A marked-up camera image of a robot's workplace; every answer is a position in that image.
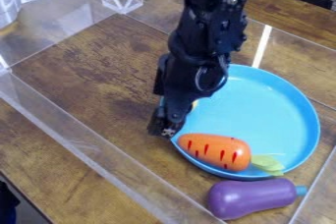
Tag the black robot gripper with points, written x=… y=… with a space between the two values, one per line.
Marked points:
x=190 y=73

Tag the orange toy carrot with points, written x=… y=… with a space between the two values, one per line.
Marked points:
x=226 y=153

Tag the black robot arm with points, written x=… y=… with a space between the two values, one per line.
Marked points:
x=216 y=22

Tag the yellow toy lemon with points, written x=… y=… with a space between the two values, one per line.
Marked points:
x=194 y=104

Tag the purple toy eggplant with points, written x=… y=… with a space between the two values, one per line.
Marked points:
x=233 y=199

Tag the clear acrylic enclosure wall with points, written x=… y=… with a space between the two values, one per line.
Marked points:
x=77 y=61

